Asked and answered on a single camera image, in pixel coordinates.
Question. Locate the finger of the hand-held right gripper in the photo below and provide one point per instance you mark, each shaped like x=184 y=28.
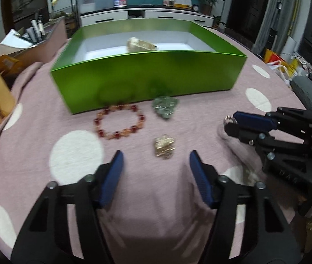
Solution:
x=241 y=133
x=252 y=120

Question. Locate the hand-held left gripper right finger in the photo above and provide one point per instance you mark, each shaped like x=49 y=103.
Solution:
x=199 y=178

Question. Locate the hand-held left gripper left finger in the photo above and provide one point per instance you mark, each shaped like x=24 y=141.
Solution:
x=112 y=178

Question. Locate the gold brooch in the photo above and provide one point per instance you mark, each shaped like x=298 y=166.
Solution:
x=164 y=147

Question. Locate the green cardboard box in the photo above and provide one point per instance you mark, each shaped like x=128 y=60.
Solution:
x=145 y=79

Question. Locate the white wristwatch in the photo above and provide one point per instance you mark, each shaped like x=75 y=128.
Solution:
x=139 y=44

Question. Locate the pink polka dot tablecloth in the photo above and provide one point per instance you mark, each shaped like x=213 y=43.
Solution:
x=145 y=198

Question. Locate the white red plastic bag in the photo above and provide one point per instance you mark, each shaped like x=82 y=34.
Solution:
x=278 y=67

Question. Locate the grey chair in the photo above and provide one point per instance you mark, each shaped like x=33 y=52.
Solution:
x=307 y=90

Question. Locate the yellow shopping bag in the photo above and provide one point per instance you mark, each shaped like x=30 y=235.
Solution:
x=295 y=68
x=272 y=56

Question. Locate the green crystal brooch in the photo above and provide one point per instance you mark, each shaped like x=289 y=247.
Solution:
x=165 y=107

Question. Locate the small potted plant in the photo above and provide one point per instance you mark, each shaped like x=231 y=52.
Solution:
x=219 y=22

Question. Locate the grey curtain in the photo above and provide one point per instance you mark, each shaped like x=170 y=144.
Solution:
x=279 y=16

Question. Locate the tall potted plant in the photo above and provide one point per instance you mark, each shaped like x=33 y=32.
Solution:
x=208 y=4

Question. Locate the black alarm clock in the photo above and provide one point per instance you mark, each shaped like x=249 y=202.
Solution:
x=196 y=7

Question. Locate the yellow white desk calendar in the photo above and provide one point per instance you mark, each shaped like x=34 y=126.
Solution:
x=182 y=2

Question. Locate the white tv cabinet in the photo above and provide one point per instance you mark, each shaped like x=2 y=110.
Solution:
x=156 y=13

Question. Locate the small pink box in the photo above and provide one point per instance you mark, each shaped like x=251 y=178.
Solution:
x=168 y=2

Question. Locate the orange snack packet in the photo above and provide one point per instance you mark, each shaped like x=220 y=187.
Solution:
x=7 y=63

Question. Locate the pink pen holder box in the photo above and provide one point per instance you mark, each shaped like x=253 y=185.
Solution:
x=54 y=33

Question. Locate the bunch of pens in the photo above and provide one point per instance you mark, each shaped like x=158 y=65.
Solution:
x=36 y=26

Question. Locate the white papers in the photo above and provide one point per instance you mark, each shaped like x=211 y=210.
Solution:
x=14 y=37

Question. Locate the blue and red small boxes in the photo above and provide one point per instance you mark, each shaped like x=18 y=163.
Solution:
x=120 y=2

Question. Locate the translucent storage box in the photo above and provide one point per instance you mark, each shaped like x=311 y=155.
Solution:
x=96 y=2

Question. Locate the yellow desk lamp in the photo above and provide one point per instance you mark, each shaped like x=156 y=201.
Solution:
x=55 y=2

